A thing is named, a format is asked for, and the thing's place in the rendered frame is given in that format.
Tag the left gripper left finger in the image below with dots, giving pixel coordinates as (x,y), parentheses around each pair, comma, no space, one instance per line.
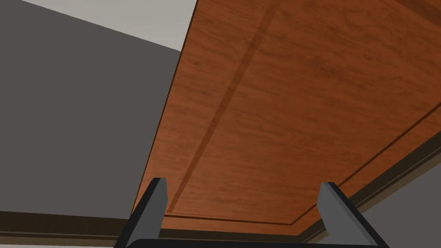
(148,215)

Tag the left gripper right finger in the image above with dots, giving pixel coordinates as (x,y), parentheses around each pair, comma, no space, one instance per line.
(341,217)

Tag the brown wooden door leaf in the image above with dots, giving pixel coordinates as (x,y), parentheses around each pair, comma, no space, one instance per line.
(275,120)

